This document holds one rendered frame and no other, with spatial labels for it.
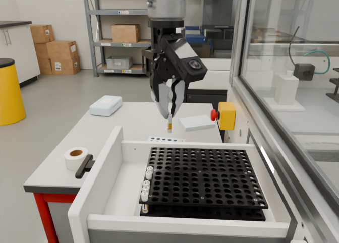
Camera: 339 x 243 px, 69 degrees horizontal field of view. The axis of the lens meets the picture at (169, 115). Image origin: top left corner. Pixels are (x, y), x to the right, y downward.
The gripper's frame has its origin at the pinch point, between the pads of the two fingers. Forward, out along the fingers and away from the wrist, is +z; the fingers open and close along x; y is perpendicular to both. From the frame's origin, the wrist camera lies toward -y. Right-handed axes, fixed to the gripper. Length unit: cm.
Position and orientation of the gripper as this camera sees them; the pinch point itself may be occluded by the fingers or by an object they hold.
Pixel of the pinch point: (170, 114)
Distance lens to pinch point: 55.9
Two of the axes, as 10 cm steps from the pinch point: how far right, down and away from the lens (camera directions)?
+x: -8.6, 2.0, -4.6
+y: -5.0, -3.6, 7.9
